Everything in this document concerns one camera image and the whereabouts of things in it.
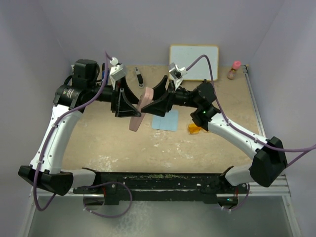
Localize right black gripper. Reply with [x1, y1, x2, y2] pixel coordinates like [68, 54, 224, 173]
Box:
[141, 76, 201, 117]

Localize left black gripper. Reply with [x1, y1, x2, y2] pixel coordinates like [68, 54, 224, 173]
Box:
[88, 75, 141, 117]

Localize pink glasses case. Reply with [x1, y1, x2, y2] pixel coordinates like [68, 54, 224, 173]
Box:
[129, 87, 154, 132]

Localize blue cleaning cloth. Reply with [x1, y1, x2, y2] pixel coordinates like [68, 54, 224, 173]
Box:
[152, 110, 178, 131]

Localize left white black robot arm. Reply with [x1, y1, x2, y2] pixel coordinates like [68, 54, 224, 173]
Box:
[18, 59, 141, 196]

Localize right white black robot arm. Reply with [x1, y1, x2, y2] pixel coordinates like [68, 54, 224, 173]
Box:
[141, 81, 287, 193]

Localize orange sunglasses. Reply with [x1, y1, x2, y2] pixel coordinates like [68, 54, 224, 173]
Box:
[187, 123, 208, 135]

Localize blue black stapler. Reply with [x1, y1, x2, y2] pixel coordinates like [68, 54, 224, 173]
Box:
[101, 63, 110, 84]

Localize small whiteboard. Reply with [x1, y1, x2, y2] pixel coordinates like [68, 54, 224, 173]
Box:
[168, 44, 220, 81]

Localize pink capped small bottle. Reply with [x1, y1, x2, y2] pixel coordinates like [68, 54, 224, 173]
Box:
[227, 61, 241, 79]

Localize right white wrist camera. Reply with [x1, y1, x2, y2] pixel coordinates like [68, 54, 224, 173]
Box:
[168, 63, 187, 90]

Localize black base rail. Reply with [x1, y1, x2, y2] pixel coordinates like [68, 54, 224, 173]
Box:
[74, 172, 247, 206]

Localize aluminium frame rail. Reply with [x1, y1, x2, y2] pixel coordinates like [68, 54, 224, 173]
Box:
[29, 64, 302, 237]

